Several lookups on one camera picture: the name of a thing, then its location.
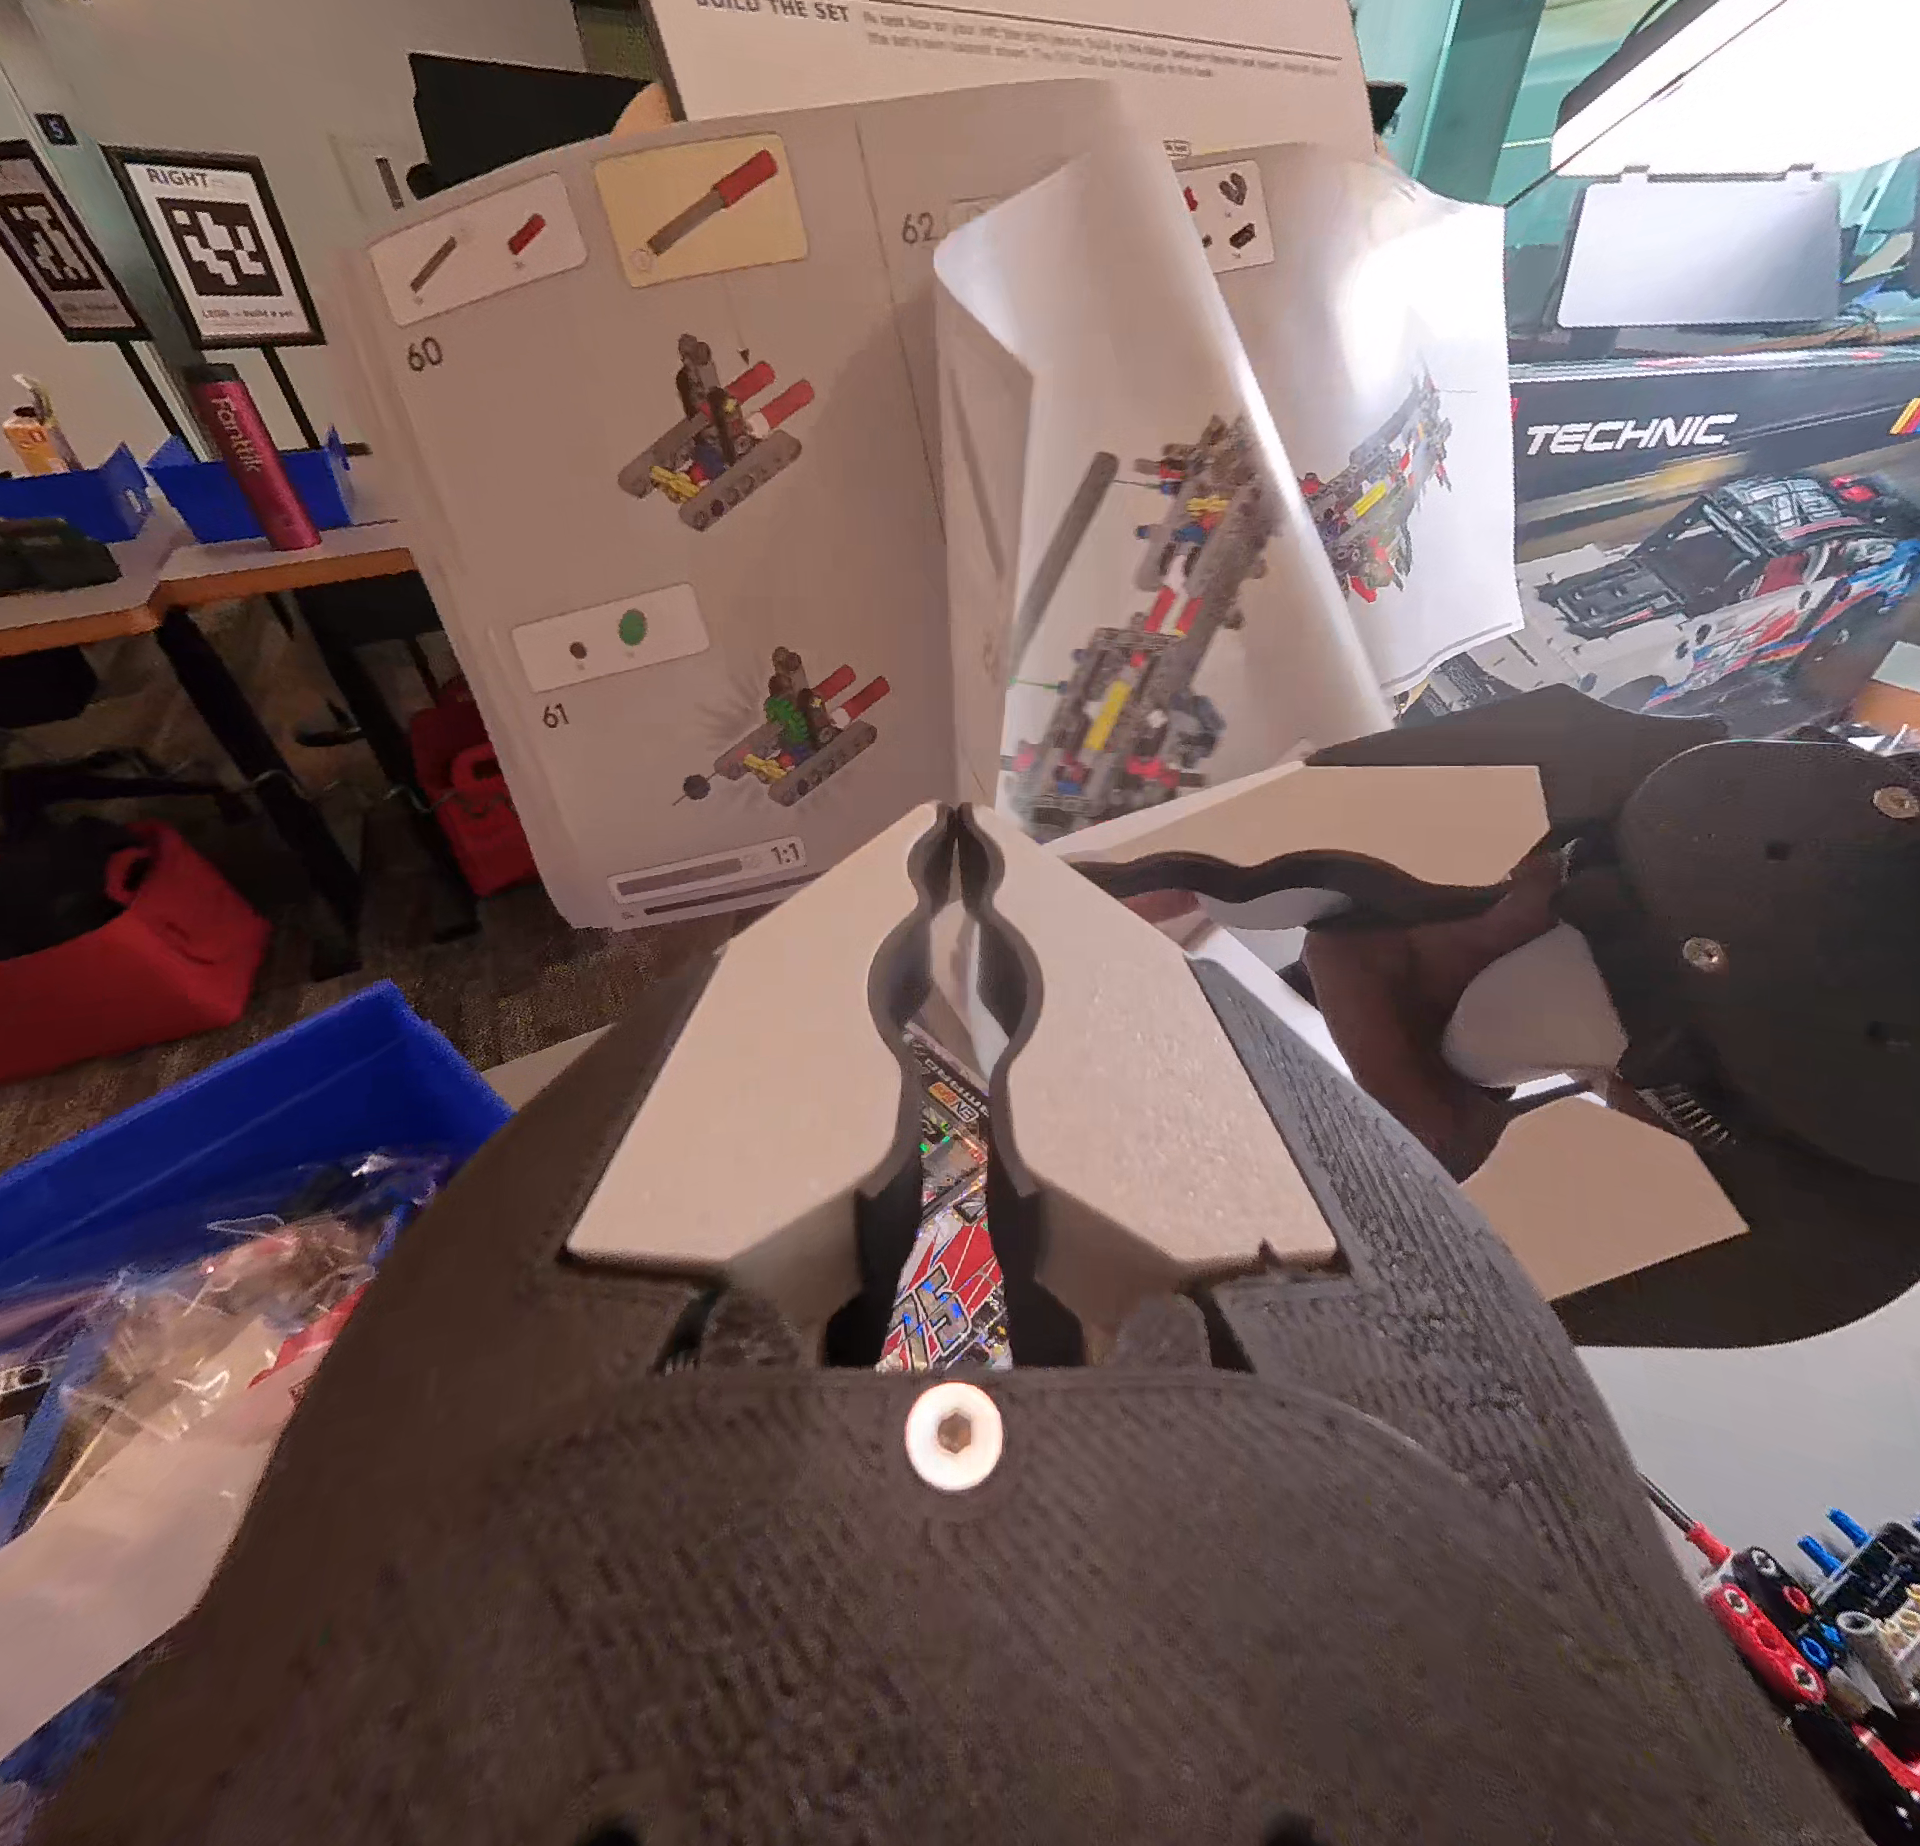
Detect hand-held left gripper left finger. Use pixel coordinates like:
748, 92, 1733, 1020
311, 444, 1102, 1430
567, 805, 962, 1365

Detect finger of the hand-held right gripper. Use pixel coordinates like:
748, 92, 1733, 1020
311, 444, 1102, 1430
1191, 886, 1634, 1092
1052, 757, 1548, 926

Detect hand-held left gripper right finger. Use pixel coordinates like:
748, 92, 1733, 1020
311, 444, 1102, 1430
957, 805, 1342, 1369

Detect lego instruction booklet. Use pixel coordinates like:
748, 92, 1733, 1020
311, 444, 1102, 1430
337, 75, 1526, 932

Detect lego car chassis assembly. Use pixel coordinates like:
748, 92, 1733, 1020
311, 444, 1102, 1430
1640, 1475, 1920, 1846

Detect black lego car box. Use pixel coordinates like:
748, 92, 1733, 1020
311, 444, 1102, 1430
1505, 358, 1920, 724

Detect plastic bags of lego parts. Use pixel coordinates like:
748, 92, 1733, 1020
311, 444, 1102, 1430
0, 1148, 452, 1561

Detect colourful sticker sheet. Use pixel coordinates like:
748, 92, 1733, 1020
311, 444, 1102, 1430
872, 1029, 1019, 1373

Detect red plastic container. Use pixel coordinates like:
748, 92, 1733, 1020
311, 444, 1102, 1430
410, 680, 541, 897

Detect large blue plastic bin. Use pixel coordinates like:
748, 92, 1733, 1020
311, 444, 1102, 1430
0, 979, 516, 1846

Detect red fabric bag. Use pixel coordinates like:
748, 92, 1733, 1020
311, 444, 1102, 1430
0, 820, 276, 1086

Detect white rounded panel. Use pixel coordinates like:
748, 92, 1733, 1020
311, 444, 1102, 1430
1558, 170, 1849, 332

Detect wooden side table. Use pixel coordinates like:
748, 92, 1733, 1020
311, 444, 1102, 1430
0, 522, 485, 979

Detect red cylindrical can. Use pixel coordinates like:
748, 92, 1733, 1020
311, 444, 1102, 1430
185, 362, 326, 551

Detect small blue plastic bin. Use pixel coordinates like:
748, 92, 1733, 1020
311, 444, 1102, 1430
147, 429, 362, 546
0, 441, 156, 543

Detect long white light panel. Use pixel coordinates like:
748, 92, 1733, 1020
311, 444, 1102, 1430
1546, 0, 1920, 181

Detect black flat case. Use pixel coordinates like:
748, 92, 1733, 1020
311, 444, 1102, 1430
0, 518, 122, 594

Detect yellow bottle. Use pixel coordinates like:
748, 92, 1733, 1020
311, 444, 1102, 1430
0, 373, 81, 478

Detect black framed marker sign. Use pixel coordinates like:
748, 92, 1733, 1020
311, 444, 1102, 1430
104, 146, 327, 351
0, 141, 153, 342

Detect black monitor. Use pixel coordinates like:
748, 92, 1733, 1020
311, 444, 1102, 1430
410, 51, 660, 198

